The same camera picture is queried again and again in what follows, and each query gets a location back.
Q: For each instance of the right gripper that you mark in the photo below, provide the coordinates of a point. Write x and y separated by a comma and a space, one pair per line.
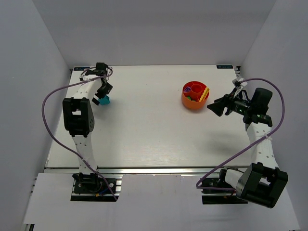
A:
227, 106

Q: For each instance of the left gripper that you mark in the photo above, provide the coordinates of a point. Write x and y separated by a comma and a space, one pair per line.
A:
102, 94

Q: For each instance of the small yellow lego brick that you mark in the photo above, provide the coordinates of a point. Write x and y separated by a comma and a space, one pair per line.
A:
204, 95

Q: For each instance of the teal lego piece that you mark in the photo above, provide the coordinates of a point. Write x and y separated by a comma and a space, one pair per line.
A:
105, 100

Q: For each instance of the purple lego brick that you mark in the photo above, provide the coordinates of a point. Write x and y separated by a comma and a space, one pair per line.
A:
187, 89

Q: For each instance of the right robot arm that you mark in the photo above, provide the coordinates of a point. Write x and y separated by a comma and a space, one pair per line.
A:
262, 182

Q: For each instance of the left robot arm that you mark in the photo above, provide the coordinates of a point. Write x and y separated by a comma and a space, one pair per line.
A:
78, 115

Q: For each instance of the left corner label sticker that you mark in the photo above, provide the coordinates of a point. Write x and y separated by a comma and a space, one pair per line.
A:
81, 68

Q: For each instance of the corner label sticker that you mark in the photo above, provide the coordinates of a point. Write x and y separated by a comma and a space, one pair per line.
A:
81, 68
224, 66

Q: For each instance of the orange round divided container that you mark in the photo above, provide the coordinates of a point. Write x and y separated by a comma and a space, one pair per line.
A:
197, 89

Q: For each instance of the right corner label sticker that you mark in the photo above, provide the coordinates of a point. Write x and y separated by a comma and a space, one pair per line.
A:
224, 66

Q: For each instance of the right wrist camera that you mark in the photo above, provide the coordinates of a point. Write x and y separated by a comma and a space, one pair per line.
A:
239, 84

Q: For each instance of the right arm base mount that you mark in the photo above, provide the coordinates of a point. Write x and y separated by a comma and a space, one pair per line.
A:
220, 194

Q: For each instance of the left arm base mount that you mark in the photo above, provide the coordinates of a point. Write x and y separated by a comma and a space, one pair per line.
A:
92, 188

